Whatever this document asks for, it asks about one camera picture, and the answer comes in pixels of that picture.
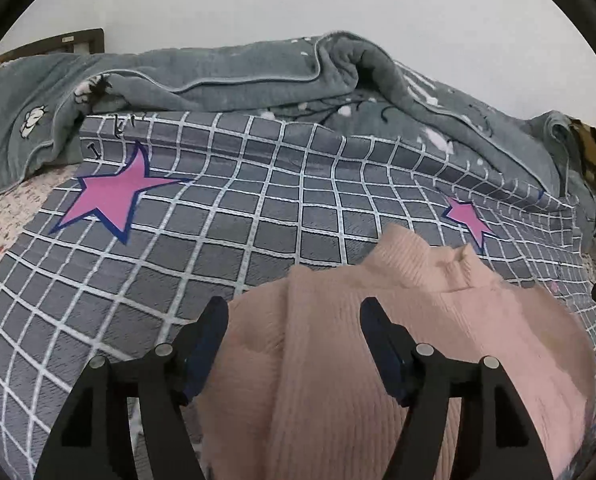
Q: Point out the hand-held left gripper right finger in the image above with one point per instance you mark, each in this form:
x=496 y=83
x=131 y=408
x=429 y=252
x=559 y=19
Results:
x=385 y=355

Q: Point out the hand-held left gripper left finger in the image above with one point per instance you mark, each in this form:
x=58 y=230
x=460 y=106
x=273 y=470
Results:
x=208 y=345

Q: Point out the pink knit sweater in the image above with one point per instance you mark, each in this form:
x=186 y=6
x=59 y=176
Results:
x=328 y=360

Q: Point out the grey checked star quilt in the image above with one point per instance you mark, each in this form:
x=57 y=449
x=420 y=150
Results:
x=203 y=220

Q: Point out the floral bed sheet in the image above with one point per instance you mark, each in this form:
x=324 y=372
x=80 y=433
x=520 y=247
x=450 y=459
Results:
x=8 y=210

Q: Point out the grey fleece blanket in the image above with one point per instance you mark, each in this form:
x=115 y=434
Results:
x=228 y=75

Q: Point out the dark wooden headboard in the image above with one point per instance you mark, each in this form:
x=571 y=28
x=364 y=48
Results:
x=85 y=40

